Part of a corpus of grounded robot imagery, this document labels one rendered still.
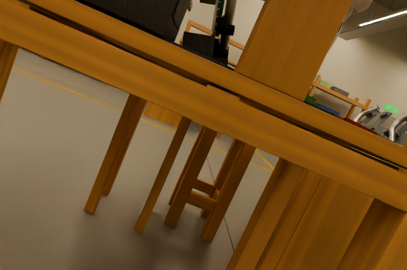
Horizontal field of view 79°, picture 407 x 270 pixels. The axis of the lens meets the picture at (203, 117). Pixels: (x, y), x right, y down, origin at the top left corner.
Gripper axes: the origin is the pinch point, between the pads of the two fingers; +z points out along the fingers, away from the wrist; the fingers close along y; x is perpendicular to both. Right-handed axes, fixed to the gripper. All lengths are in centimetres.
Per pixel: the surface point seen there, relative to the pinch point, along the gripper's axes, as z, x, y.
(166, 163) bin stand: 19, 27, -81
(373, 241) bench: -35, 68, -22
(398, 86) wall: -527, -451, -393
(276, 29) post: -4.5, 41.8, 8.8
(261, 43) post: -2.2, 43.8, 6.8
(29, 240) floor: 66, 68, -81
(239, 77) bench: 0.9, 48.8, 2.2
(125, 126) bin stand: 42, 16, -70
